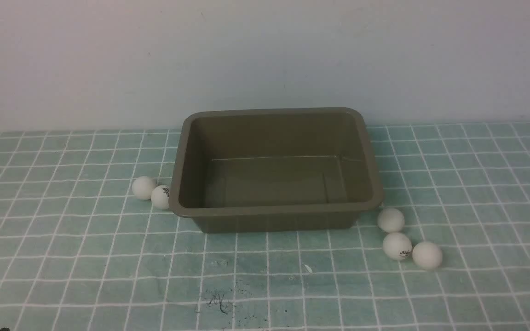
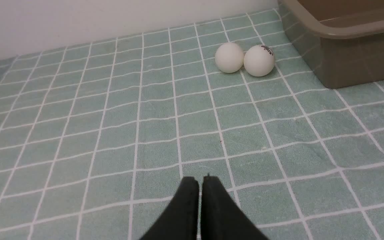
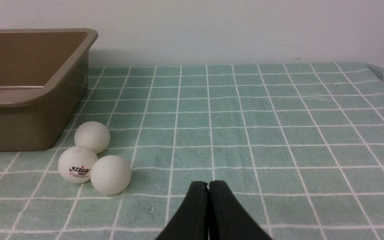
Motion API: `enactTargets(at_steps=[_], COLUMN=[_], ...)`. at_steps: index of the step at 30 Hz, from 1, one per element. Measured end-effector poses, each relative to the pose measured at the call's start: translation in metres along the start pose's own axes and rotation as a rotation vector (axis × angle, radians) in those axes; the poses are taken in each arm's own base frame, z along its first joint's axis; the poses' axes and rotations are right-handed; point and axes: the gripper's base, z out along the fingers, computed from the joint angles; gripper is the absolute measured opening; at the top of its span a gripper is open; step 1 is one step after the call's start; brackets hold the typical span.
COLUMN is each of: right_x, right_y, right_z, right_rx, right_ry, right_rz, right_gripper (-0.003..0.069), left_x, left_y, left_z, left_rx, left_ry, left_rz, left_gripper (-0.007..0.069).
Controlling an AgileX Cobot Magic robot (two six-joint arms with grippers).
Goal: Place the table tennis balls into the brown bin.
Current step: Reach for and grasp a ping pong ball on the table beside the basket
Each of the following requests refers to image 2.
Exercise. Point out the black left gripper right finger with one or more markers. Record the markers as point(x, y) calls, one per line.
point(221, 218)

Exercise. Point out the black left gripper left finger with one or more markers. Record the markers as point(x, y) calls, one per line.
point(179, 220)

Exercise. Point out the plain white table-tennis ball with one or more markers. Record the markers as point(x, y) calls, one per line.
point(229, 57)

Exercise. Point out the white table-tennis ball with logo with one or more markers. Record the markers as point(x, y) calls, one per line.
point(259, 60)

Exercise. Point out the olive plastic bin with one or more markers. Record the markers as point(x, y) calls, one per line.
point(341, 41)

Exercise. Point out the green checked tablecloth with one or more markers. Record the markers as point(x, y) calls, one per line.
point(95, 137)

